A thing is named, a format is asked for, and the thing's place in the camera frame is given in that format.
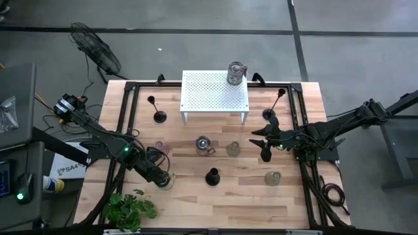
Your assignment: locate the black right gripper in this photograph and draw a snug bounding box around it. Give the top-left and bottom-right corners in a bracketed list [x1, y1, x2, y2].
[249, 116, 288, 163]

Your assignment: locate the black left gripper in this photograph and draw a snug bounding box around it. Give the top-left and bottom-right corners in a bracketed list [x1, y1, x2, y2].
[143, 163, 176, 191]

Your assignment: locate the white label jar candle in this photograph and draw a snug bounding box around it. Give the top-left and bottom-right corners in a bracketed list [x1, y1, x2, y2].
[159, 172, 178, 192]

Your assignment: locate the tall black candlestick holder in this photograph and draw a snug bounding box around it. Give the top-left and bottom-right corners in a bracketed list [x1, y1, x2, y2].
[262, 87, 287, 121]

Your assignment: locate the clear ribbed glass candle holder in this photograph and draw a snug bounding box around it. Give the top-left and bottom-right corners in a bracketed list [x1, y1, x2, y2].
[225, 140, 242, 158]
[264, 170, 282, 187]

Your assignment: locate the medium black candlestick holder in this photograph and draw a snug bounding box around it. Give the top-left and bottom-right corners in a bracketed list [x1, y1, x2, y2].
[204, 167, 221, 187]

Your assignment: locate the short black candlestick holder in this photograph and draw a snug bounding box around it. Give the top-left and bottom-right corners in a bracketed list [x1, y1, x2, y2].
[146, 95, 168, 124]

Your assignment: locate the brown label jar candle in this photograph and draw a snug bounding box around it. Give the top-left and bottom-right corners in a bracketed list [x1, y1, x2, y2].
[226, 61, 248, 87]

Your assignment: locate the pink ribbed glass candle holder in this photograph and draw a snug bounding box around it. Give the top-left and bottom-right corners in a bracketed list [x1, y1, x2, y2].
[153, 140, 170, 156]

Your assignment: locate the green artificial plant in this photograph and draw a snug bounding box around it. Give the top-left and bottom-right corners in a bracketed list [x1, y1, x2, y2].
[103, 188, 158, 233]

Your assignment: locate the white plant pot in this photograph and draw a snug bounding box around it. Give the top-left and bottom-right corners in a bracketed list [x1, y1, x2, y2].
[103, 228, 141, 235]

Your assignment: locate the white perforated metal shelf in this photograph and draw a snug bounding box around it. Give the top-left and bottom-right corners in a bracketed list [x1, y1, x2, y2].
[180, 70, 251, 125]

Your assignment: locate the white cardboard box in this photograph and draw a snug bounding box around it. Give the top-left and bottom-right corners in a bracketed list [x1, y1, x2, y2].
[48, 142, 91, 180]

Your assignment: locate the yellow and white bottle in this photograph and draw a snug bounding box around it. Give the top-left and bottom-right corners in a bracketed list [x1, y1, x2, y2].
[42, 175, 65, 194]

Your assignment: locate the black diagonal support beam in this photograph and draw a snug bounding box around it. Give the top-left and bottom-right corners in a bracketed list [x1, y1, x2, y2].
[31, 126, 91, 166]

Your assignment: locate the dark grey metal stand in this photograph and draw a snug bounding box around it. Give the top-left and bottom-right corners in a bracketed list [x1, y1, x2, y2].
[361, 89, 418, 190]

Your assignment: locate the grey side desk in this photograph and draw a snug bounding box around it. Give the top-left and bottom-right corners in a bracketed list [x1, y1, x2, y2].
[0, 63, 37, 151]
[0, 141, 46, 231]

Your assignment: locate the black computer mouse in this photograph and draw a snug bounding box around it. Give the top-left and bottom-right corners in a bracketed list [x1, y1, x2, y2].
[14, 172, 34, 206]

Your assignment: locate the black floor fan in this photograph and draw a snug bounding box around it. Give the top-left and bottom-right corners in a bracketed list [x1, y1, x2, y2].
[67, 22, 129, 84]

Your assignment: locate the black backlit keypad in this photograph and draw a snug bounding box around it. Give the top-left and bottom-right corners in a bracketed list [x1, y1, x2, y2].
[0, 159, 14, 199]

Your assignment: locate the clear plastic bag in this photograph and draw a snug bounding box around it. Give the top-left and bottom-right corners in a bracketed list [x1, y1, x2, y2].
[0, 95, 20, 134]

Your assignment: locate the person's shoe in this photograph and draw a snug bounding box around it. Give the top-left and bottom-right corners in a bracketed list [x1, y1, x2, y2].
[0, 0, 11, 23]

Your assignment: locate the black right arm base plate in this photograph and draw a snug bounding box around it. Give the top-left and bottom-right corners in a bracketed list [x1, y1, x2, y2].
[293, 135, 340, 163]

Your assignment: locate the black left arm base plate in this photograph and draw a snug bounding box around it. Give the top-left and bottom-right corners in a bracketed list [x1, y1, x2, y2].
[80, 138, 135, 161]

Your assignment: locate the coiled black cable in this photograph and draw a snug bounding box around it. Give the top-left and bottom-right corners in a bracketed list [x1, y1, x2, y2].
[318, 174, 351, 216]

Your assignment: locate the black aluminium table frame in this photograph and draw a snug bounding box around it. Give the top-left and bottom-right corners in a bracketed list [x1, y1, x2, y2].
[97, 81, 352, 229]

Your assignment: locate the black fan power cable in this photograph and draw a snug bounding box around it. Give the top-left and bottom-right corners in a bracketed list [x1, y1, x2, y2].
[80, 54, 95, 99]

